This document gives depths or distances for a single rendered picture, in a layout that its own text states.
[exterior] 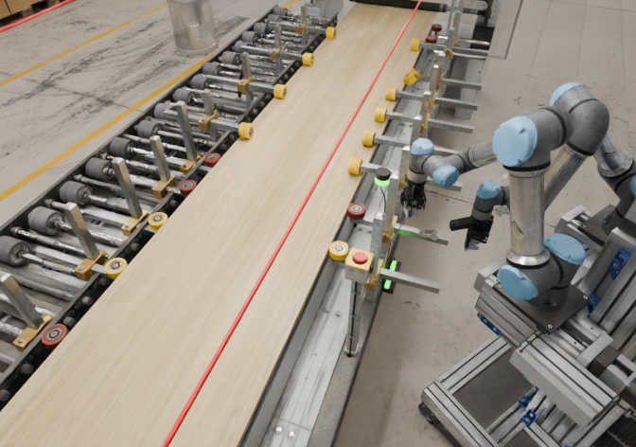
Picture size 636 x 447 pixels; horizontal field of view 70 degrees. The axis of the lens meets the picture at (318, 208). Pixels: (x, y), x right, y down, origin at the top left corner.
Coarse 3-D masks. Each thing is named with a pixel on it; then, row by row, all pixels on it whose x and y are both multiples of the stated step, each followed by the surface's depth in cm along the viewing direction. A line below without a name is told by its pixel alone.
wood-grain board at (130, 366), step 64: (320, 64) 307; (256, 128) 250; (320, 128) 250; (384, 128) 251; (192, 192) 209; (256, 192) 209; (320, 192) 209; (192, 256) 181; (256, 256) 181; (320, 256) 181; (128, 320) 159; (192, 320) 159; (256, 320) 159; (64, 384) 142; (128, 384) 142; (192, 384) 142; (256, 384) 142
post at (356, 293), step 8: (352, 280) 143; (352, 288) 145; (360, 288) 144; (352, 296) 148; (360, 296) 147; (352, 304) 151; (360, 304) 150; (352, 312) 154; (360, 312) 155; (352, 320) 155; (360, 320) 161; (352, 328) 158; (352, 336) 163; (352, 344) 166; (344, 352) 171; (352, 352) 169
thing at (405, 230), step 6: (366, 216) 204; (354, 222) 204; (360, 222) 203; (366, 222) 202; (372, 222) 201; (396, 228) 198; (402, 228) 198; (408, 228) 198; (414, 228) 198; (402, 234) 199; (408, 234) 198; (414, 234) 197; (438, 234) 195; (426, 240) 197; (432, 240) 195; (438, 240) 194; (444, 240) 193
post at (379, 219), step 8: (376, 216) 158; (384, 216) 159; (376, 224) 160; (376, 232) 163; (376, 240) 165; (376, 248) 168; (376, 256) 170; (376, 264) 174; (376, 272) 176; (368, 296) 188
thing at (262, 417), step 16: (432, 32) 380; (416, 64) 331; (400, 112) 306; (368, 176) 242; (352, 224) 229; (336, 240) 199; (320, 272) 184; (320, 288) 190; (320, 304) 198; (304, 320) 176; (304, 336) 182; (288, 352) 163; (288, 368) 169; (272, 384) 152; (272, 400) 157; (256, 416) 144; (272, 416) 162; (256, 432) 148
